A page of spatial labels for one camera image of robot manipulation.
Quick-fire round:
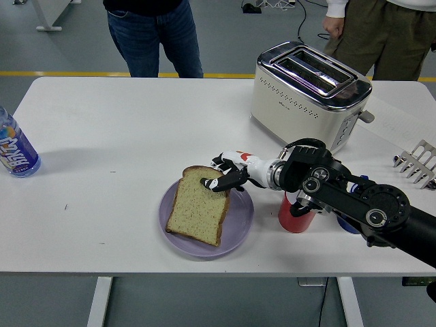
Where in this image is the person's right hand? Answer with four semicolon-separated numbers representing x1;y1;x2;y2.
322;15;345;39

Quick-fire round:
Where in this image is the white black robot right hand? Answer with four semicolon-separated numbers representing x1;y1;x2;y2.
200;149;273;193

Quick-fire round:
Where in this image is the brown-crust bread slice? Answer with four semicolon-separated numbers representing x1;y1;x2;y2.
165;166;231;247

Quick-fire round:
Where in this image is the purple round plate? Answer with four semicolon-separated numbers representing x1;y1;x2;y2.
158;176;255;258

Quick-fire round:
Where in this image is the person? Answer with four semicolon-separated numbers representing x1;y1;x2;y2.
322;0;436;82
103;0;204;79

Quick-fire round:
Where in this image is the cream chrome two-slot toaster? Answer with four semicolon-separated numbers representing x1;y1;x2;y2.
249;40;373;166

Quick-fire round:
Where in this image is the red enamel mug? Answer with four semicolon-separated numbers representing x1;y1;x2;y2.
277;190;316;234

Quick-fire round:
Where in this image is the blue enamel mug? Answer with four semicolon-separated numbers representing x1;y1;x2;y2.
336;174;371;235

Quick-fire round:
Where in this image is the white paper sheet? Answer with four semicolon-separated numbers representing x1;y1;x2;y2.
356;94;436;151

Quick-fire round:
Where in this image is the silver metal toast rack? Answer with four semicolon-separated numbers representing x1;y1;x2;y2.
394;138;436;190

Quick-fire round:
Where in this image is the white table leg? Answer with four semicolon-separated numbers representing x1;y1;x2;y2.
337;276;364;327
87;276;114;327

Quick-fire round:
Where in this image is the black table control panel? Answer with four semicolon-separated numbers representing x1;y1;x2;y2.
401;276;436;287

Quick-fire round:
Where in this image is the yellow floor tape line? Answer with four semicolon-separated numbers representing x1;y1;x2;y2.
0;70;436;83

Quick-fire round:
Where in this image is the blue-label plastic water bottle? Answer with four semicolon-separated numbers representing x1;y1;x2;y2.
0;105;42;178

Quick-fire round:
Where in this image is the white background desk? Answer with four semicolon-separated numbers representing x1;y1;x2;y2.
12;0;82;33

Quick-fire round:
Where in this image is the black toaster power cable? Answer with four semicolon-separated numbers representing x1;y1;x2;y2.
295;0;308;45

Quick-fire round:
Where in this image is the white cable bundle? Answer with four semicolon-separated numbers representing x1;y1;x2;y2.
262;0;297;10

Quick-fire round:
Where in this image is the grey under-table bracket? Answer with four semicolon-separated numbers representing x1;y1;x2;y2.
298;277;328;287

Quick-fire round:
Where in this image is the black cable under table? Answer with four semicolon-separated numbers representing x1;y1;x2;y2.
318;277;329;327

